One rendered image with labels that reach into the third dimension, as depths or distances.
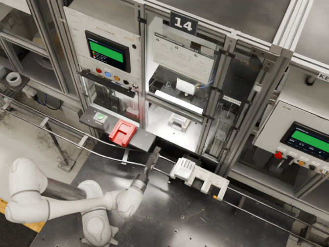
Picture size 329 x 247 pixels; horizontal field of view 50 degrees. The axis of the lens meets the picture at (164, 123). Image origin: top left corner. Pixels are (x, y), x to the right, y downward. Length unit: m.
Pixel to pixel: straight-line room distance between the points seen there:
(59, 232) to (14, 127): 1.52
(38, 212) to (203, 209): 1.18
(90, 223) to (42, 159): 1.41
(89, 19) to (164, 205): 1.34
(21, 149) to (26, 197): 1.84
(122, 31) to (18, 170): 0.82
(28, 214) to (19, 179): 0.17
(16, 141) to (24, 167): 1.82
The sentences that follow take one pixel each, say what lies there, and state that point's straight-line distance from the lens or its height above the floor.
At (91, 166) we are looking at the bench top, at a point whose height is 0.68.
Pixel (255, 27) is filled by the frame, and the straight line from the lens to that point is 1.55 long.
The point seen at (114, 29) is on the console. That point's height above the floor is 1.82.
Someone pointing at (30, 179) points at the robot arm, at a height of 1.45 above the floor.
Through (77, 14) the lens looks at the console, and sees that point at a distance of 1.84.
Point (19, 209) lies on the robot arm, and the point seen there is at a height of 1.47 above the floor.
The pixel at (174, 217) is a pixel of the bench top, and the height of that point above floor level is 0.68.
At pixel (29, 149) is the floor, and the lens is 3.57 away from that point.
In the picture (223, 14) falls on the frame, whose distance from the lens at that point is 1.57.
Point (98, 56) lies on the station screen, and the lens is 1.95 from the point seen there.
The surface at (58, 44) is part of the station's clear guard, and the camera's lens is 2.22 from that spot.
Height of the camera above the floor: 3.07
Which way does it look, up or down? 61 degrees down
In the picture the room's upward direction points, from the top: 5 degrees clockwise
